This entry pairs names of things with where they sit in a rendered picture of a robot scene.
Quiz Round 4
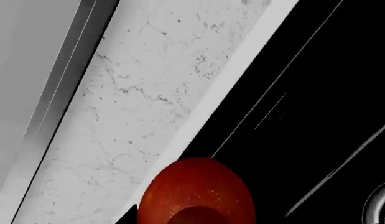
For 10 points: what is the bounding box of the red round tomato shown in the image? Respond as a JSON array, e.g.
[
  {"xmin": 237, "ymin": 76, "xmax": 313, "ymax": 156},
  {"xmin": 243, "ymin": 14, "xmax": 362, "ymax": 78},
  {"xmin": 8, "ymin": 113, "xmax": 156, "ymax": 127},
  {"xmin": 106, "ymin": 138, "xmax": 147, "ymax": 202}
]
[{"xmin": 137, "ymin": 156, "xmax": 257, "ymax": 224}]

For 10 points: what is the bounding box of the black glass cooktop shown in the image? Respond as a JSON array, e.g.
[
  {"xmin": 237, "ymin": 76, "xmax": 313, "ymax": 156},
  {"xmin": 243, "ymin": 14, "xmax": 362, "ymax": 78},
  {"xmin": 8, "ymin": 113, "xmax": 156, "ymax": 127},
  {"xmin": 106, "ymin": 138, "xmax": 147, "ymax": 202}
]
[{"xmin": 127, "ymin": 0, "xmax": 385, "ymax": 224}]

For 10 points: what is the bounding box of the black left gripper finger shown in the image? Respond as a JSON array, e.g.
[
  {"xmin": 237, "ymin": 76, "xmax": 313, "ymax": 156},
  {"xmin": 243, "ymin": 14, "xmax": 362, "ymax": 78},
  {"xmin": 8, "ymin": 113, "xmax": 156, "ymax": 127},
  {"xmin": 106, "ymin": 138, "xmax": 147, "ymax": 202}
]
[{"xmin": 115, "ymin": 203, "xmax": 139, "ymax": 224}]

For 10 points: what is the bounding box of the grey cabinet front panel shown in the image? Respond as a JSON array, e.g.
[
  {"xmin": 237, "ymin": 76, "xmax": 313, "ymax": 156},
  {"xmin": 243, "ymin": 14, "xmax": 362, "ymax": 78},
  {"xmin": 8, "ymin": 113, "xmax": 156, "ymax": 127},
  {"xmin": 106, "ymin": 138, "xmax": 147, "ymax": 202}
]
[{"xmin": 0, "ymin": 0, "xmax": 121, "ymax": 224}]

